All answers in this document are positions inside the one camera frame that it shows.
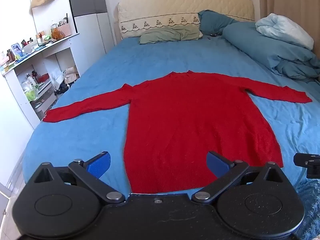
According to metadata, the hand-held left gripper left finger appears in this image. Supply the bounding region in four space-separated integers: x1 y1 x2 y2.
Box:
27 151 126 204

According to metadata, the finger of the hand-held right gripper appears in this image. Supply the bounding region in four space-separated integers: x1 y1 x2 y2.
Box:
293 152 320 179

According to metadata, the red knit sweater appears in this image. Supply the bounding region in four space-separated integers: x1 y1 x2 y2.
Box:
43 70 313 194

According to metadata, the brown teddy bear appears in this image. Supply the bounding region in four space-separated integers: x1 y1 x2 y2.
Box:
51 27 66 40

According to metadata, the green pillow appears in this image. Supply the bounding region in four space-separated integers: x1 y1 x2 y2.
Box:
139 25 203 45

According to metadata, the blue fluffy rug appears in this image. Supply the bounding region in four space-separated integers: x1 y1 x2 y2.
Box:
294 180 320 240

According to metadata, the cream padded headboard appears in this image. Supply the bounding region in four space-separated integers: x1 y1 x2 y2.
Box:
117 0 255 39

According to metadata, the white shelf unit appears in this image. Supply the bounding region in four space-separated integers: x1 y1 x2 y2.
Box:
0 31 82 129

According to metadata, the light blue blanket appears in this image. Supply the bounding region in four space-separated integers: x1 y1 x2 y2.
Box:
255 13 315 50

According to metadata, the blue pillow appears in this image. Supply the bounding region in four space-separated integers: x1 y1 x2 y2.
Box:
198 10 239 36

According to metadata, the bed with blue sheet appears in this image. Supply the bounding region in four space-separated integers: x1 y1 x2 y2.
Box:
22 34 320 200

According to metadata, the green packet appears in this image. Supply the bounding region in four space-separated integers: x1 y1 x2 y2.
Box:
24 89 38 102

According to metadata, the white and grey wardrobe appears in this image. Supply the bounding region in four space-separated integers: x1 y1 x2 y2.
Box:
66 0 117 77

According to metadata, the blue duvet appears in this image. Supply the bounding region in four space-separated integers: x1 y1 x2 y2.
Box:
222 21 320 82

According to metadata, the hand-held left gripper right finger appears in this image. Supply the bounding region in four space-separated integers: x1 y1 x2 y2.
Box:
191 151 287 204

